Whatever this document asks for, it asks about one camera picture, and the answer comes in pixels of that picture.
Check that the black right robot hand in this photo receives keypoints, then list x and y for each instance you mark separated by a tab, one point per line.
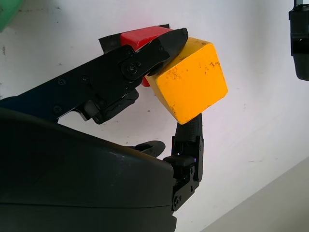
72	181

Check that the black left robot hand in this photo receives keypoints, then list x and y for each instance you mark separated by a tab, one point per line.
301	43

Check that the yellow wooden cube block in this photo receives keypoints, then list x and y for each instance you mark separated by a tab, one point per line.
193	84

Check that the red wooden cube block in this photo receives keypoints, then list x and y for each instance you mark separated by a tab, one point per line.
140	37

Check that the green wooden cube block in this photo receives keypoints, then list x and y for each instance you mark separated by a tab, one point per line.
8	12

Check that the black tape strip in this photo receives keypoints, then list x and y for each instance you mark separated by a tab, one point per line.
109	44

